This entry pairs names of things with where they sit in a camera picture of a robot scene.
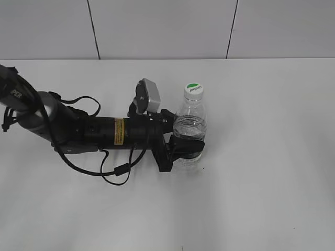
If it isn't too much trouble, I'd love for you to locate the clear Cestbon water bottle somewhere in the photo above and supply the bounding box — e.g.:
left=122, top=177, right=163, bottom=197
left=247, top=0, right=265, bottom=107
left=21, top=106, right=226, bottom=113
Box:
left=173, top=97, right=207, bottom=172

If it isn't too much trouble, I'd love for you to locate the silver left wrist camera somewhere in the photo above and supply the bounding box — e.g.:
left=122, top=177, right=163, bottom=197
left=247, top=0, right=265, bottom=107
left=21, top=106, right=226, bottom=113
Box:
left=133, top=78, right=161, bottom=115

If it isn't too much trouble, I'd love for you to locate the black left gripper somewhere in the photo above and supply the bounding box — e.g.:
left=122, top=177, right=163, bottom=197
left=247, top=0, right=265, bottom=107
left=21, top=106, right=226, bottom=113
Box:
left=114, top=100, right=206, bottom=173

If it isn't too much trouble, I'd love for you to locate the white green bottle cap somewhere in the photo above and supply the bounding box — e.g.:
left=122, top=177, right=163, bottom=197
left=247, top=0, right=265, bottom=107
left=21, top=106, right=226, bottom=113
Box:
left=184, top=83, right=204, bottom=100

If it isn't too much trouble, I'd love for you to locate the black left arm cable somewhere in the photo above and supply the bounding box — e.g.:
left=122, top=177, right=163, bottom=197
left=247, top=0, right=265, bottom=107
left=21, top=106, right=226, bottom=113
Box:
left=0, top=65, right=147, bottom=187

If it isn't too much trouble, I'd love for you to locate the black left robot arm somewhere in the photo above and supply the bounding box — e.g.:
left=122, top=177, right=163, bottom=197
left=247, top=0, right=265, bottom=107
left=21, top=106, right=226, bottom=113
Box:
left=1, top=66, right=205, bottom=172

